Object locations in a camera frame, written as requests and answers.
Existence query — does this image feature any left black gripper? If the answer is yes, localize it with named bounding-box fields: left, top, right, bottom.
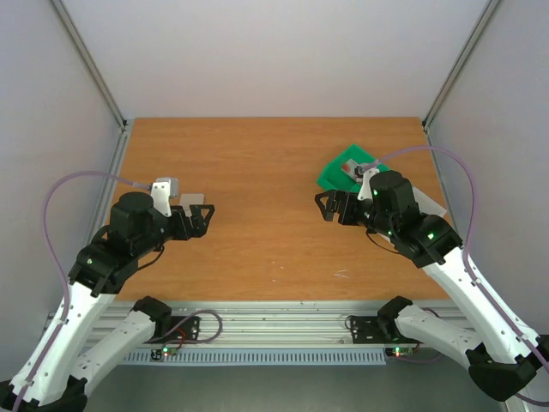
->
left=136, top=203, right=216, bottom=256

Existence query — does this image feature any beige card holder wallet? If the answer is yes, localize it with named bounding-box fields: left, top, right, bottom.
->
left=179, top=193, right=205, bottom=209

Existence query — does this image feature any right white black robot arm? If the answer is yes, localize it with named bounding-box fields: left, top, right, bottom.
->
left=315, top=170, right=548, bottom=402

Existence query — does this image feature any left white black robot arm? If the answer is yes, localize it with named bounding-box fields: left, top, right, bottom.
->
left=1, top=192, right=214, bottom=411

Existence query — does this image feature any red white card in tray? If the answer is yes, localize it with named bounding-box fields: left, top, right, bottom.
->
left=341, top=159, right=364, bottom=180

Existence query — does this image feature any green plastic sorting tray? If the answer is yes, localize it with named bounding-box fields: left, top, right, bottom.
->
left=317, top=144, right=376, bottom=193

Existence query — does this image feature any left small circuit board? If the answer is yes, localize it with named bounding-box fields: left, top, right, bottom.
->
left=149, top=347, right=178, bottom=362

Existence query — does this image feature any small circuit board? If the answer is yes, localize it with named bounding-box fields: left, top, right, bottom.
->
left=149, top=347, right=178, bottom=362
left=385, top=343, right=421, bottom=358

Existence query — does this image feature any right small circuit board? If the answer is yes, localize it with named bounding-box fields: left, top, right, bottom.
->
left=385, top=343, right=421, bottom=358

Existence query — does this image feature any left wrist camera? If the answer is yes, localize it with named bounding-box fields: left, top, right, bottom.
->
left=150, top=177, right=178, bottom=217

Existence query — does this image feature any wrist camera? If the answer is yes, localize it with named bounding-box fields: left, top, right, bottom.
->
left=357, top=167, right=380, bottom=201
left=150, top=177, right=178, bottom=217

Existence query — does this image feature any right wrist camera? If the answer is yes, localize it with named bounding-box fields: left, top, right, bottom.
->
left=357, top=167, right=380, bottom=201

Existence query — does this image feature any aluminium rail frame front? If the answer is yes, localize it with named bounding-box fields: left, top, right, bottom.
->
left=84, top=300, right=473, bottom=348

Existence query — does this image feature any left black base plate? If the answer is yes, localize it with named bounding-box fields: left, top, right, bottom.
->
left=146, top=316, right=201, bottom=344

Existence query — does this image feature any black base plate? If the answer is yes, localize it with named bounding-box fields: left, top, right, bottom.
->
left=344, top=315, right=418, bottom=346
left=146, top=316, right=201, bottom=344

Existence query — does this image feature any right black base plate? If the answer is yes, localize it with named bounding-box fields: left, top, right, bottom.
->
left=344, top=315, right=418, bottom=346

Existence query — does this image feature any grey slotted cable duct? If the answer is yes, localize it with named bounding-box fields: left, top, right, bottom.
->
left=121, top=348, right=386, bottom=367

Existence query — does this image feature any left aluminium frame post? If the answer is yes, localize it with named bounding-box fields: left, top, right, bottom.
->
left=50, top=0, right=128, bottom=130

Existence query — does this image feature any aluminium frame post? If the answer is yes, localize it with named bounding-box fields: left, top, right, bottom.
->
left=421, top=0, right=503, bottom=135
left=50, top=0, right=128, bottom=130

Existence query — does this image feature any right aluminium frame post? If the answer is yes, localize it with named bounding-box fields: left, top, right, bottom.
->
left=421, top=0, right=503, bottom=135

